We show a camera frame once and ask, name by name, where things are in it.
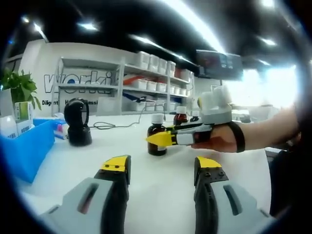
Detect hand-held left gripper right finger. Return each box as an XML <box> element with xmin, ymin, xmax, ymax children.
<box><xmin>194</xmin><ymin>156</ymin><xmax>276</xmax><ymax>234</ymax></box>

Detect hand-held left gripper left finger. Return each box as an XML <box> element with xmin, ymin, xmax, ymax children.
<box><xmin>39</xmin><ymin>155</ymin><xmax>131</xmax><ymax>234</ymax></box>

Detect wide dark medicine bottle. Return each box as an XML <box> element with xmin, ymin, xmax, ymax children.
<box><xmin>147</xmin><ymin>114</ymin><xmax>169</xmax><ymax>156</ymax></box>

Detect tall red medicine bottle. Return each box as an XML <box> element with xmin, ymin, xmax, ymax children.
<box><xmin>173</xmin><ymin>106</ymin><xmax>189</xmax><ymax>127</ymax></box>

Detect white blue-print medicine box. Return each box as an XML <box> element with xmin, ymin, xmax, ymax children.
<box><xmin>0</xmin><ymin>116</ymin><xmax>36</xmax><ymax>138</ymax></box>

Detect green white medicine box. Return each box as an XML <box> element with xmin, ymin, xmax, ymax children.
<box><xmin>14</xmin><ymin>101</ymin><xmax>34</xmax><ymax>122</ymax></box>

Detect person's right hand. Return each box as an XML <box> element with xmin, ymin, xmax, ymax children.
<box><xmin>191</xmin><ymin>123</ymin><xmax>237</xmax><ymax>152</ymax></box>

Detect hanging dark display screen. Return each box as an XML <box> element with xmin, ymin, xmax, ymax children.
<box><xmin>196</xmin><ymin>49</ymin><xmax>243</xmax><ymax>80</ymax></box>

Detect white table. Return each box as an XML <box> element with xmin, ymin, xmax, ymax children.
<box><xmin>17</xmin><ymin>114</ymin><xmax>271</xmax><ymax>220</ymax></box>

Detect person's dark clothing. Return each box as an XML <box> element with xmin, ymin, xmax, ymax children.
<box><xmin>268</xmin><ymin>146</ymin><xmax>308</xmax><ymax>217</ymax></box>

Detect rows of white storage bins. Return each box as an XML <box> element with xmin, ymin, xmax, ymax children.
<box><xmin>124</xmin><ymin>51</ymin><xmax>193</xmax><ymax>112</ymax></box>

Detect grey translucent panel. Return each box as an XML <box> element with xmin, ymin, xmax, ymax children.
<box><xmin>96</xmin><ymin>98</ymin><xmax>122</xmax><ymax>117</ymax></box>

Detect grey metal shelving unit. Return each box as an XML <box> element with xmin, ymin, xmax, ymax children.
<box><xmin>57</xmin><ymin>56</ymin><xmax>195</xmax><ymax>115</ymax></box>

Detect black barcode scanner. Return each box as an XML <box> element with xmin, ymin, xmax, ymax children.
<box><xmin>63</xmin><ymin>97</ymin><xmax>93</xmax><ymax>147</ymax></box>

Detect small pink box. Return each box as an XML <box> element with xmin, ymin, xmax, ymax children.
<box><xmin>53</xmin><ymin>121</ymin><xmax>69</xmax><ymax>139</ymax></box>

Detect blue plastic bin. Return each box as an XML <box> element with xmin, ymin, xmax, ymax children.
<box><xmin>0</xmin><ymin>118</ymin><xmax>56</xmax><ymax>183</ymax></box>

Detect tall white carton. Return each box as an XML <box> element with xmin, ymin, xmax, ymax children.
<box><xmin>0</xmin><ymin>88</ymin><xmax>14</xmax><ymax>117</ymax></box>

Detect green potted plant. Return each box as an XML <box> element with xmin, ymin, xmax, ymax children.
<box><xmin>1</xmin><ymin>69</ymin><xmax>42</xmax><ymax>110</ymax></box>

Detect black scanner cable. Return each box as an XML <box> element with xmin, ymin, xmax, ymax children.
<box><xmin>91</xmin><ymin>107</ymin><xmax>166</xmax><ymax>130</ymax></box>

